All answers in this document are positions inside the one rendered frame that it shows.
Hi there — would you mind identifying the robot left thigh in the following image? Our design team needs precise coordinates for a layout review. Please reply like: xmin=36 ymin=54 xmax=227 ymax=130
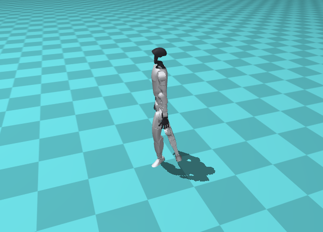
xmin=152 ymin=108 xmax=162 ymax=144

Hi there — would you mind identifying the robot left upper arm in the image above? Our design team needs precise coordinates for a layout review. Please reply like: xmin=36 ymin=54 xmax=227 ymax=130
xmin=157 ymin=71 xmax=167 ymax=99

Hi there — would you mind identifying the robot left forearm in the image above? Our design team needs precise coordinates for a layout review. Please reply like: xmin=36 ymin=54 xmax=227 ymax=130
xmin=160 ymin=94 xmax=168 ymax=117

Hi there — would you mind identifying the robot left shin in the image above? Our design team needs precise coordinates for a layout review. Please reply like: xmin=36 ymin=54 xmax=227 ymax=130
xmin=154 ymin=137 xmax=164 ymax=160

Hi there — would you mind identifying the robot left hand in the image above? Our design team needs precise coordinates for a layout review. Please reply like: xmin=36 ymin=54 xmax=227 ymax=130
xmin=159 ymin=113 xmax=169 ymax=129

